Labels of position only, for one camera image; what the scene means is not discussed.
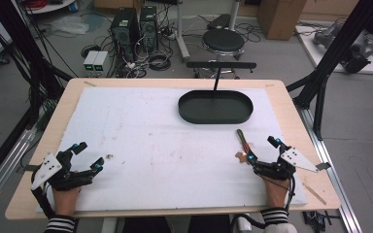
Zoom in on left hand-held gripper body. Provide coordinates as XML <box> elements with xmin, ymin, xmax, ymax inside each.
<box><xmin>30</xmin><ymin>150</ymin><xmax>95</xmax><ymax>192</ymax></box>

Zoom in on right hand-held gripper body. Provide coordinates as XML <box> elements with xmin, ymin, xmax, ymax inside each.
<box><xmin>252</xmin><ymin>144</ymin><xmax>332</xmax><ymax>182</ymax></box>

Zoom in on slim bronze metal object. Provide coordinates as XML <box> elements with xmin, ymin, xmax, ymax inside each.
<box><xmin>234</xmin><ymin>128</ymin><xmax>253</xmax><ymax>165</ymax></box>

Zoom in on person's right hand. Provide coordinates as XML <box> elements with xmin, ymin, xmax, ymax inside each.
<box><xmin>263</xmin><ymin>177</ymin><xmax>291</xmax><ymax>210</ymax></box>

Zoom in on person's left hand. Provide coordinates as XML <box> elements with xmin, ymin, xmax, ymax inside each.
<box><xmin>51</xmin><ymin>185</ymin><xmax>83</xmax><ymax>217</ymax></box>

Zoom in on thin wooden stick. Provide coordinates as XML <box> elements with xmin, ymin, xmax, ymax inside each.
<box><xmin>301</xmin><ymin>182</ymin><xmax>327</xmax><ymax>206</ymax></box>

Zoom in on black oval tray T-bar stand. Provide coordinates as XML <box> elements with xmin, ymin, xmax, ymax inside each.
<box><xmin>177</xmin><ymin>60</ymin><xmax>257</xmax><ymax>126</ymax></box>

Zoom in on white table leg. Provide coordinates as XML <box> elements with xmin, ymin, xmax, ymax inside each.
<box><xmin>100</xmin><ymin>216</ymin><xmax>119</xmax><ymax>233</ymax></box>

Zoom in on black electronic parts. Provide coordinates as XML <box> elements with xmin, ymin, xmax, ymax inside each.
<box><xmin>302</xmin><ymin>210</ymin><xmax>342</xmax><ymax>233</ymax></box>

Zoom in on white foam mat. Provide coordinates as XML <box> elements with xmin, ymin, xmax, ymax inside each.
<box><xmin>34</xmin><ymin>85</ymin><xmax>309</xmax><ymax>214</ymax></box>

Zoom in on white power supply unit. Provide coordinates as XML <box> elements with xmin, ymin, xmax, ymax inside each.
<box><xmin>92</xmin><ymin>50</ymin><xmax>110</xmax><ymax>78</ymax></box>
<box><xmin>83</xmin><ymin>50</ymin><xmax>100</xmax><ymax>78</ymax></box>

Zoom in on person's legs dark trousers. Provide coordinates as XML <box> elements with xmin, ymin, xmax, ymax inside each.
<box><xmin>121</xmin><ymin>215</ymin><xmax>231</xmax><ymax>233</ymax></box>

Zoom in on white floor board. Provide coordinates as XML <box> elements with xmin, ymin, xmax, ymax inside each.
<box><xmin>294</xmin><ymin>24</ymin><xmax>373</xmax><ymax>76</ymax></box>

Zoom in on black round stool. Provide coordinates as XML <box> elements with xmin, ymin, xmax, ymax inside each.
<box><xmin>201</xmin><ymin>28</ymin><xmax>246</xmax><ymax>62</ymax></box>

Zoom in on clear plastic bag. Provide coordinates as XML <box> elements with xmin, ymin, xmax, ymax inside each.
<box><xmin>49</xmin><ymin>15</ymin><xmax>90</xmax><ymax>36</ymax></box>

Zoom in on grey robot device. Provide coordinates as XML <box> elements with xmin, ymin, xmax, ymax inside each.
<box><xmin>313</xmin><ymin>22</ymin><xmax>373</xmax><ymax>75</ymax></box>

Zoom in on large black computer tower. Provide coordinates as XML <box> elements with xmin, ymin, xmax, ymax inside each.
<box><xmin>109</xmin><ymin>7</ymin><xmax>141</xmax><ymax>64</ymax></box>

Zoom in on brown cardboard box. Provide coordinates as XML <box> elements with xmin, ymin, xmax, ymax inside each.
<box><xmin>256</xmin><ymin>0</ymin><xmax>308</xmax><ymax>42</ymax></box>

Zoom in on slim black computer tower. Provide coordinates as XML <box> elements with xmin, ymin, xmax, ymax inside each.
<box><xmin>138</xmin><ymin>5</ymin><xmax>160</xmax><ymax>54</ymax></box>

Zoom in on white stand leg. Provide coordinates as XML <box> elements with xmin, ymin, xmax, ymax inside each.
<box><xmin>174</xmin><ymin>0</ymin><xmax>192</xmax><ymax>63</ymax></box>

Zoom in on round white table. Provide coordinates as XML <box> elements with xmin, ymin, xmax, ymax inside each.
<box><xmin>21</xmin><ymin>0</ymin><xmax>77</xmax><ymax>15</ymax></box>

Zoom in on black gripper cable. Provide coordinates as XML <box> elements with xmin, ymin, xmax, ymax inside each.
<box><xmin>230</xmin><ymin>176</ymin><xmax>296</xmax><ymax>231</ymax></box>
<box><xmin>30</xmin><ymin>168</ymin><xmax>55</xmax><ymax>220</ymax></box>

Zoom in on aluminium rail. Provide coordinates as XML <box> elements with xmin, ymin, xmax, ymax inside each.
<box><xmin>0</xmin><ymin>125</ymin><xmax>38</xmax><ymax>216</ymax></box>
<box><xmin>297</xmin><ymin>106</ymin><xmax>364</xmax><ymax>233</ymax></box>

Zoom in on black metal frame post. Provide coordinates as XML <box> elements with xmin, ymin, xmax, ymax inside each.
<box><xmin>0</xmin><ymin>0</ymin><xmax>76</xmax><ymax>192</ymax></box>
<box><xmin>286</xmin><ymin>0</ymin><xmax>373</xmax><ymax>142</ymax></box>

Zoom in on coiled black cable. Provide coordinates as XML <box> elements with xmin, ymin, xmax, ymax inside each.
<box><xmin>148</xmin><ymin>51</ymin><xmax>173</xmax><ymax>72</ymax></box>

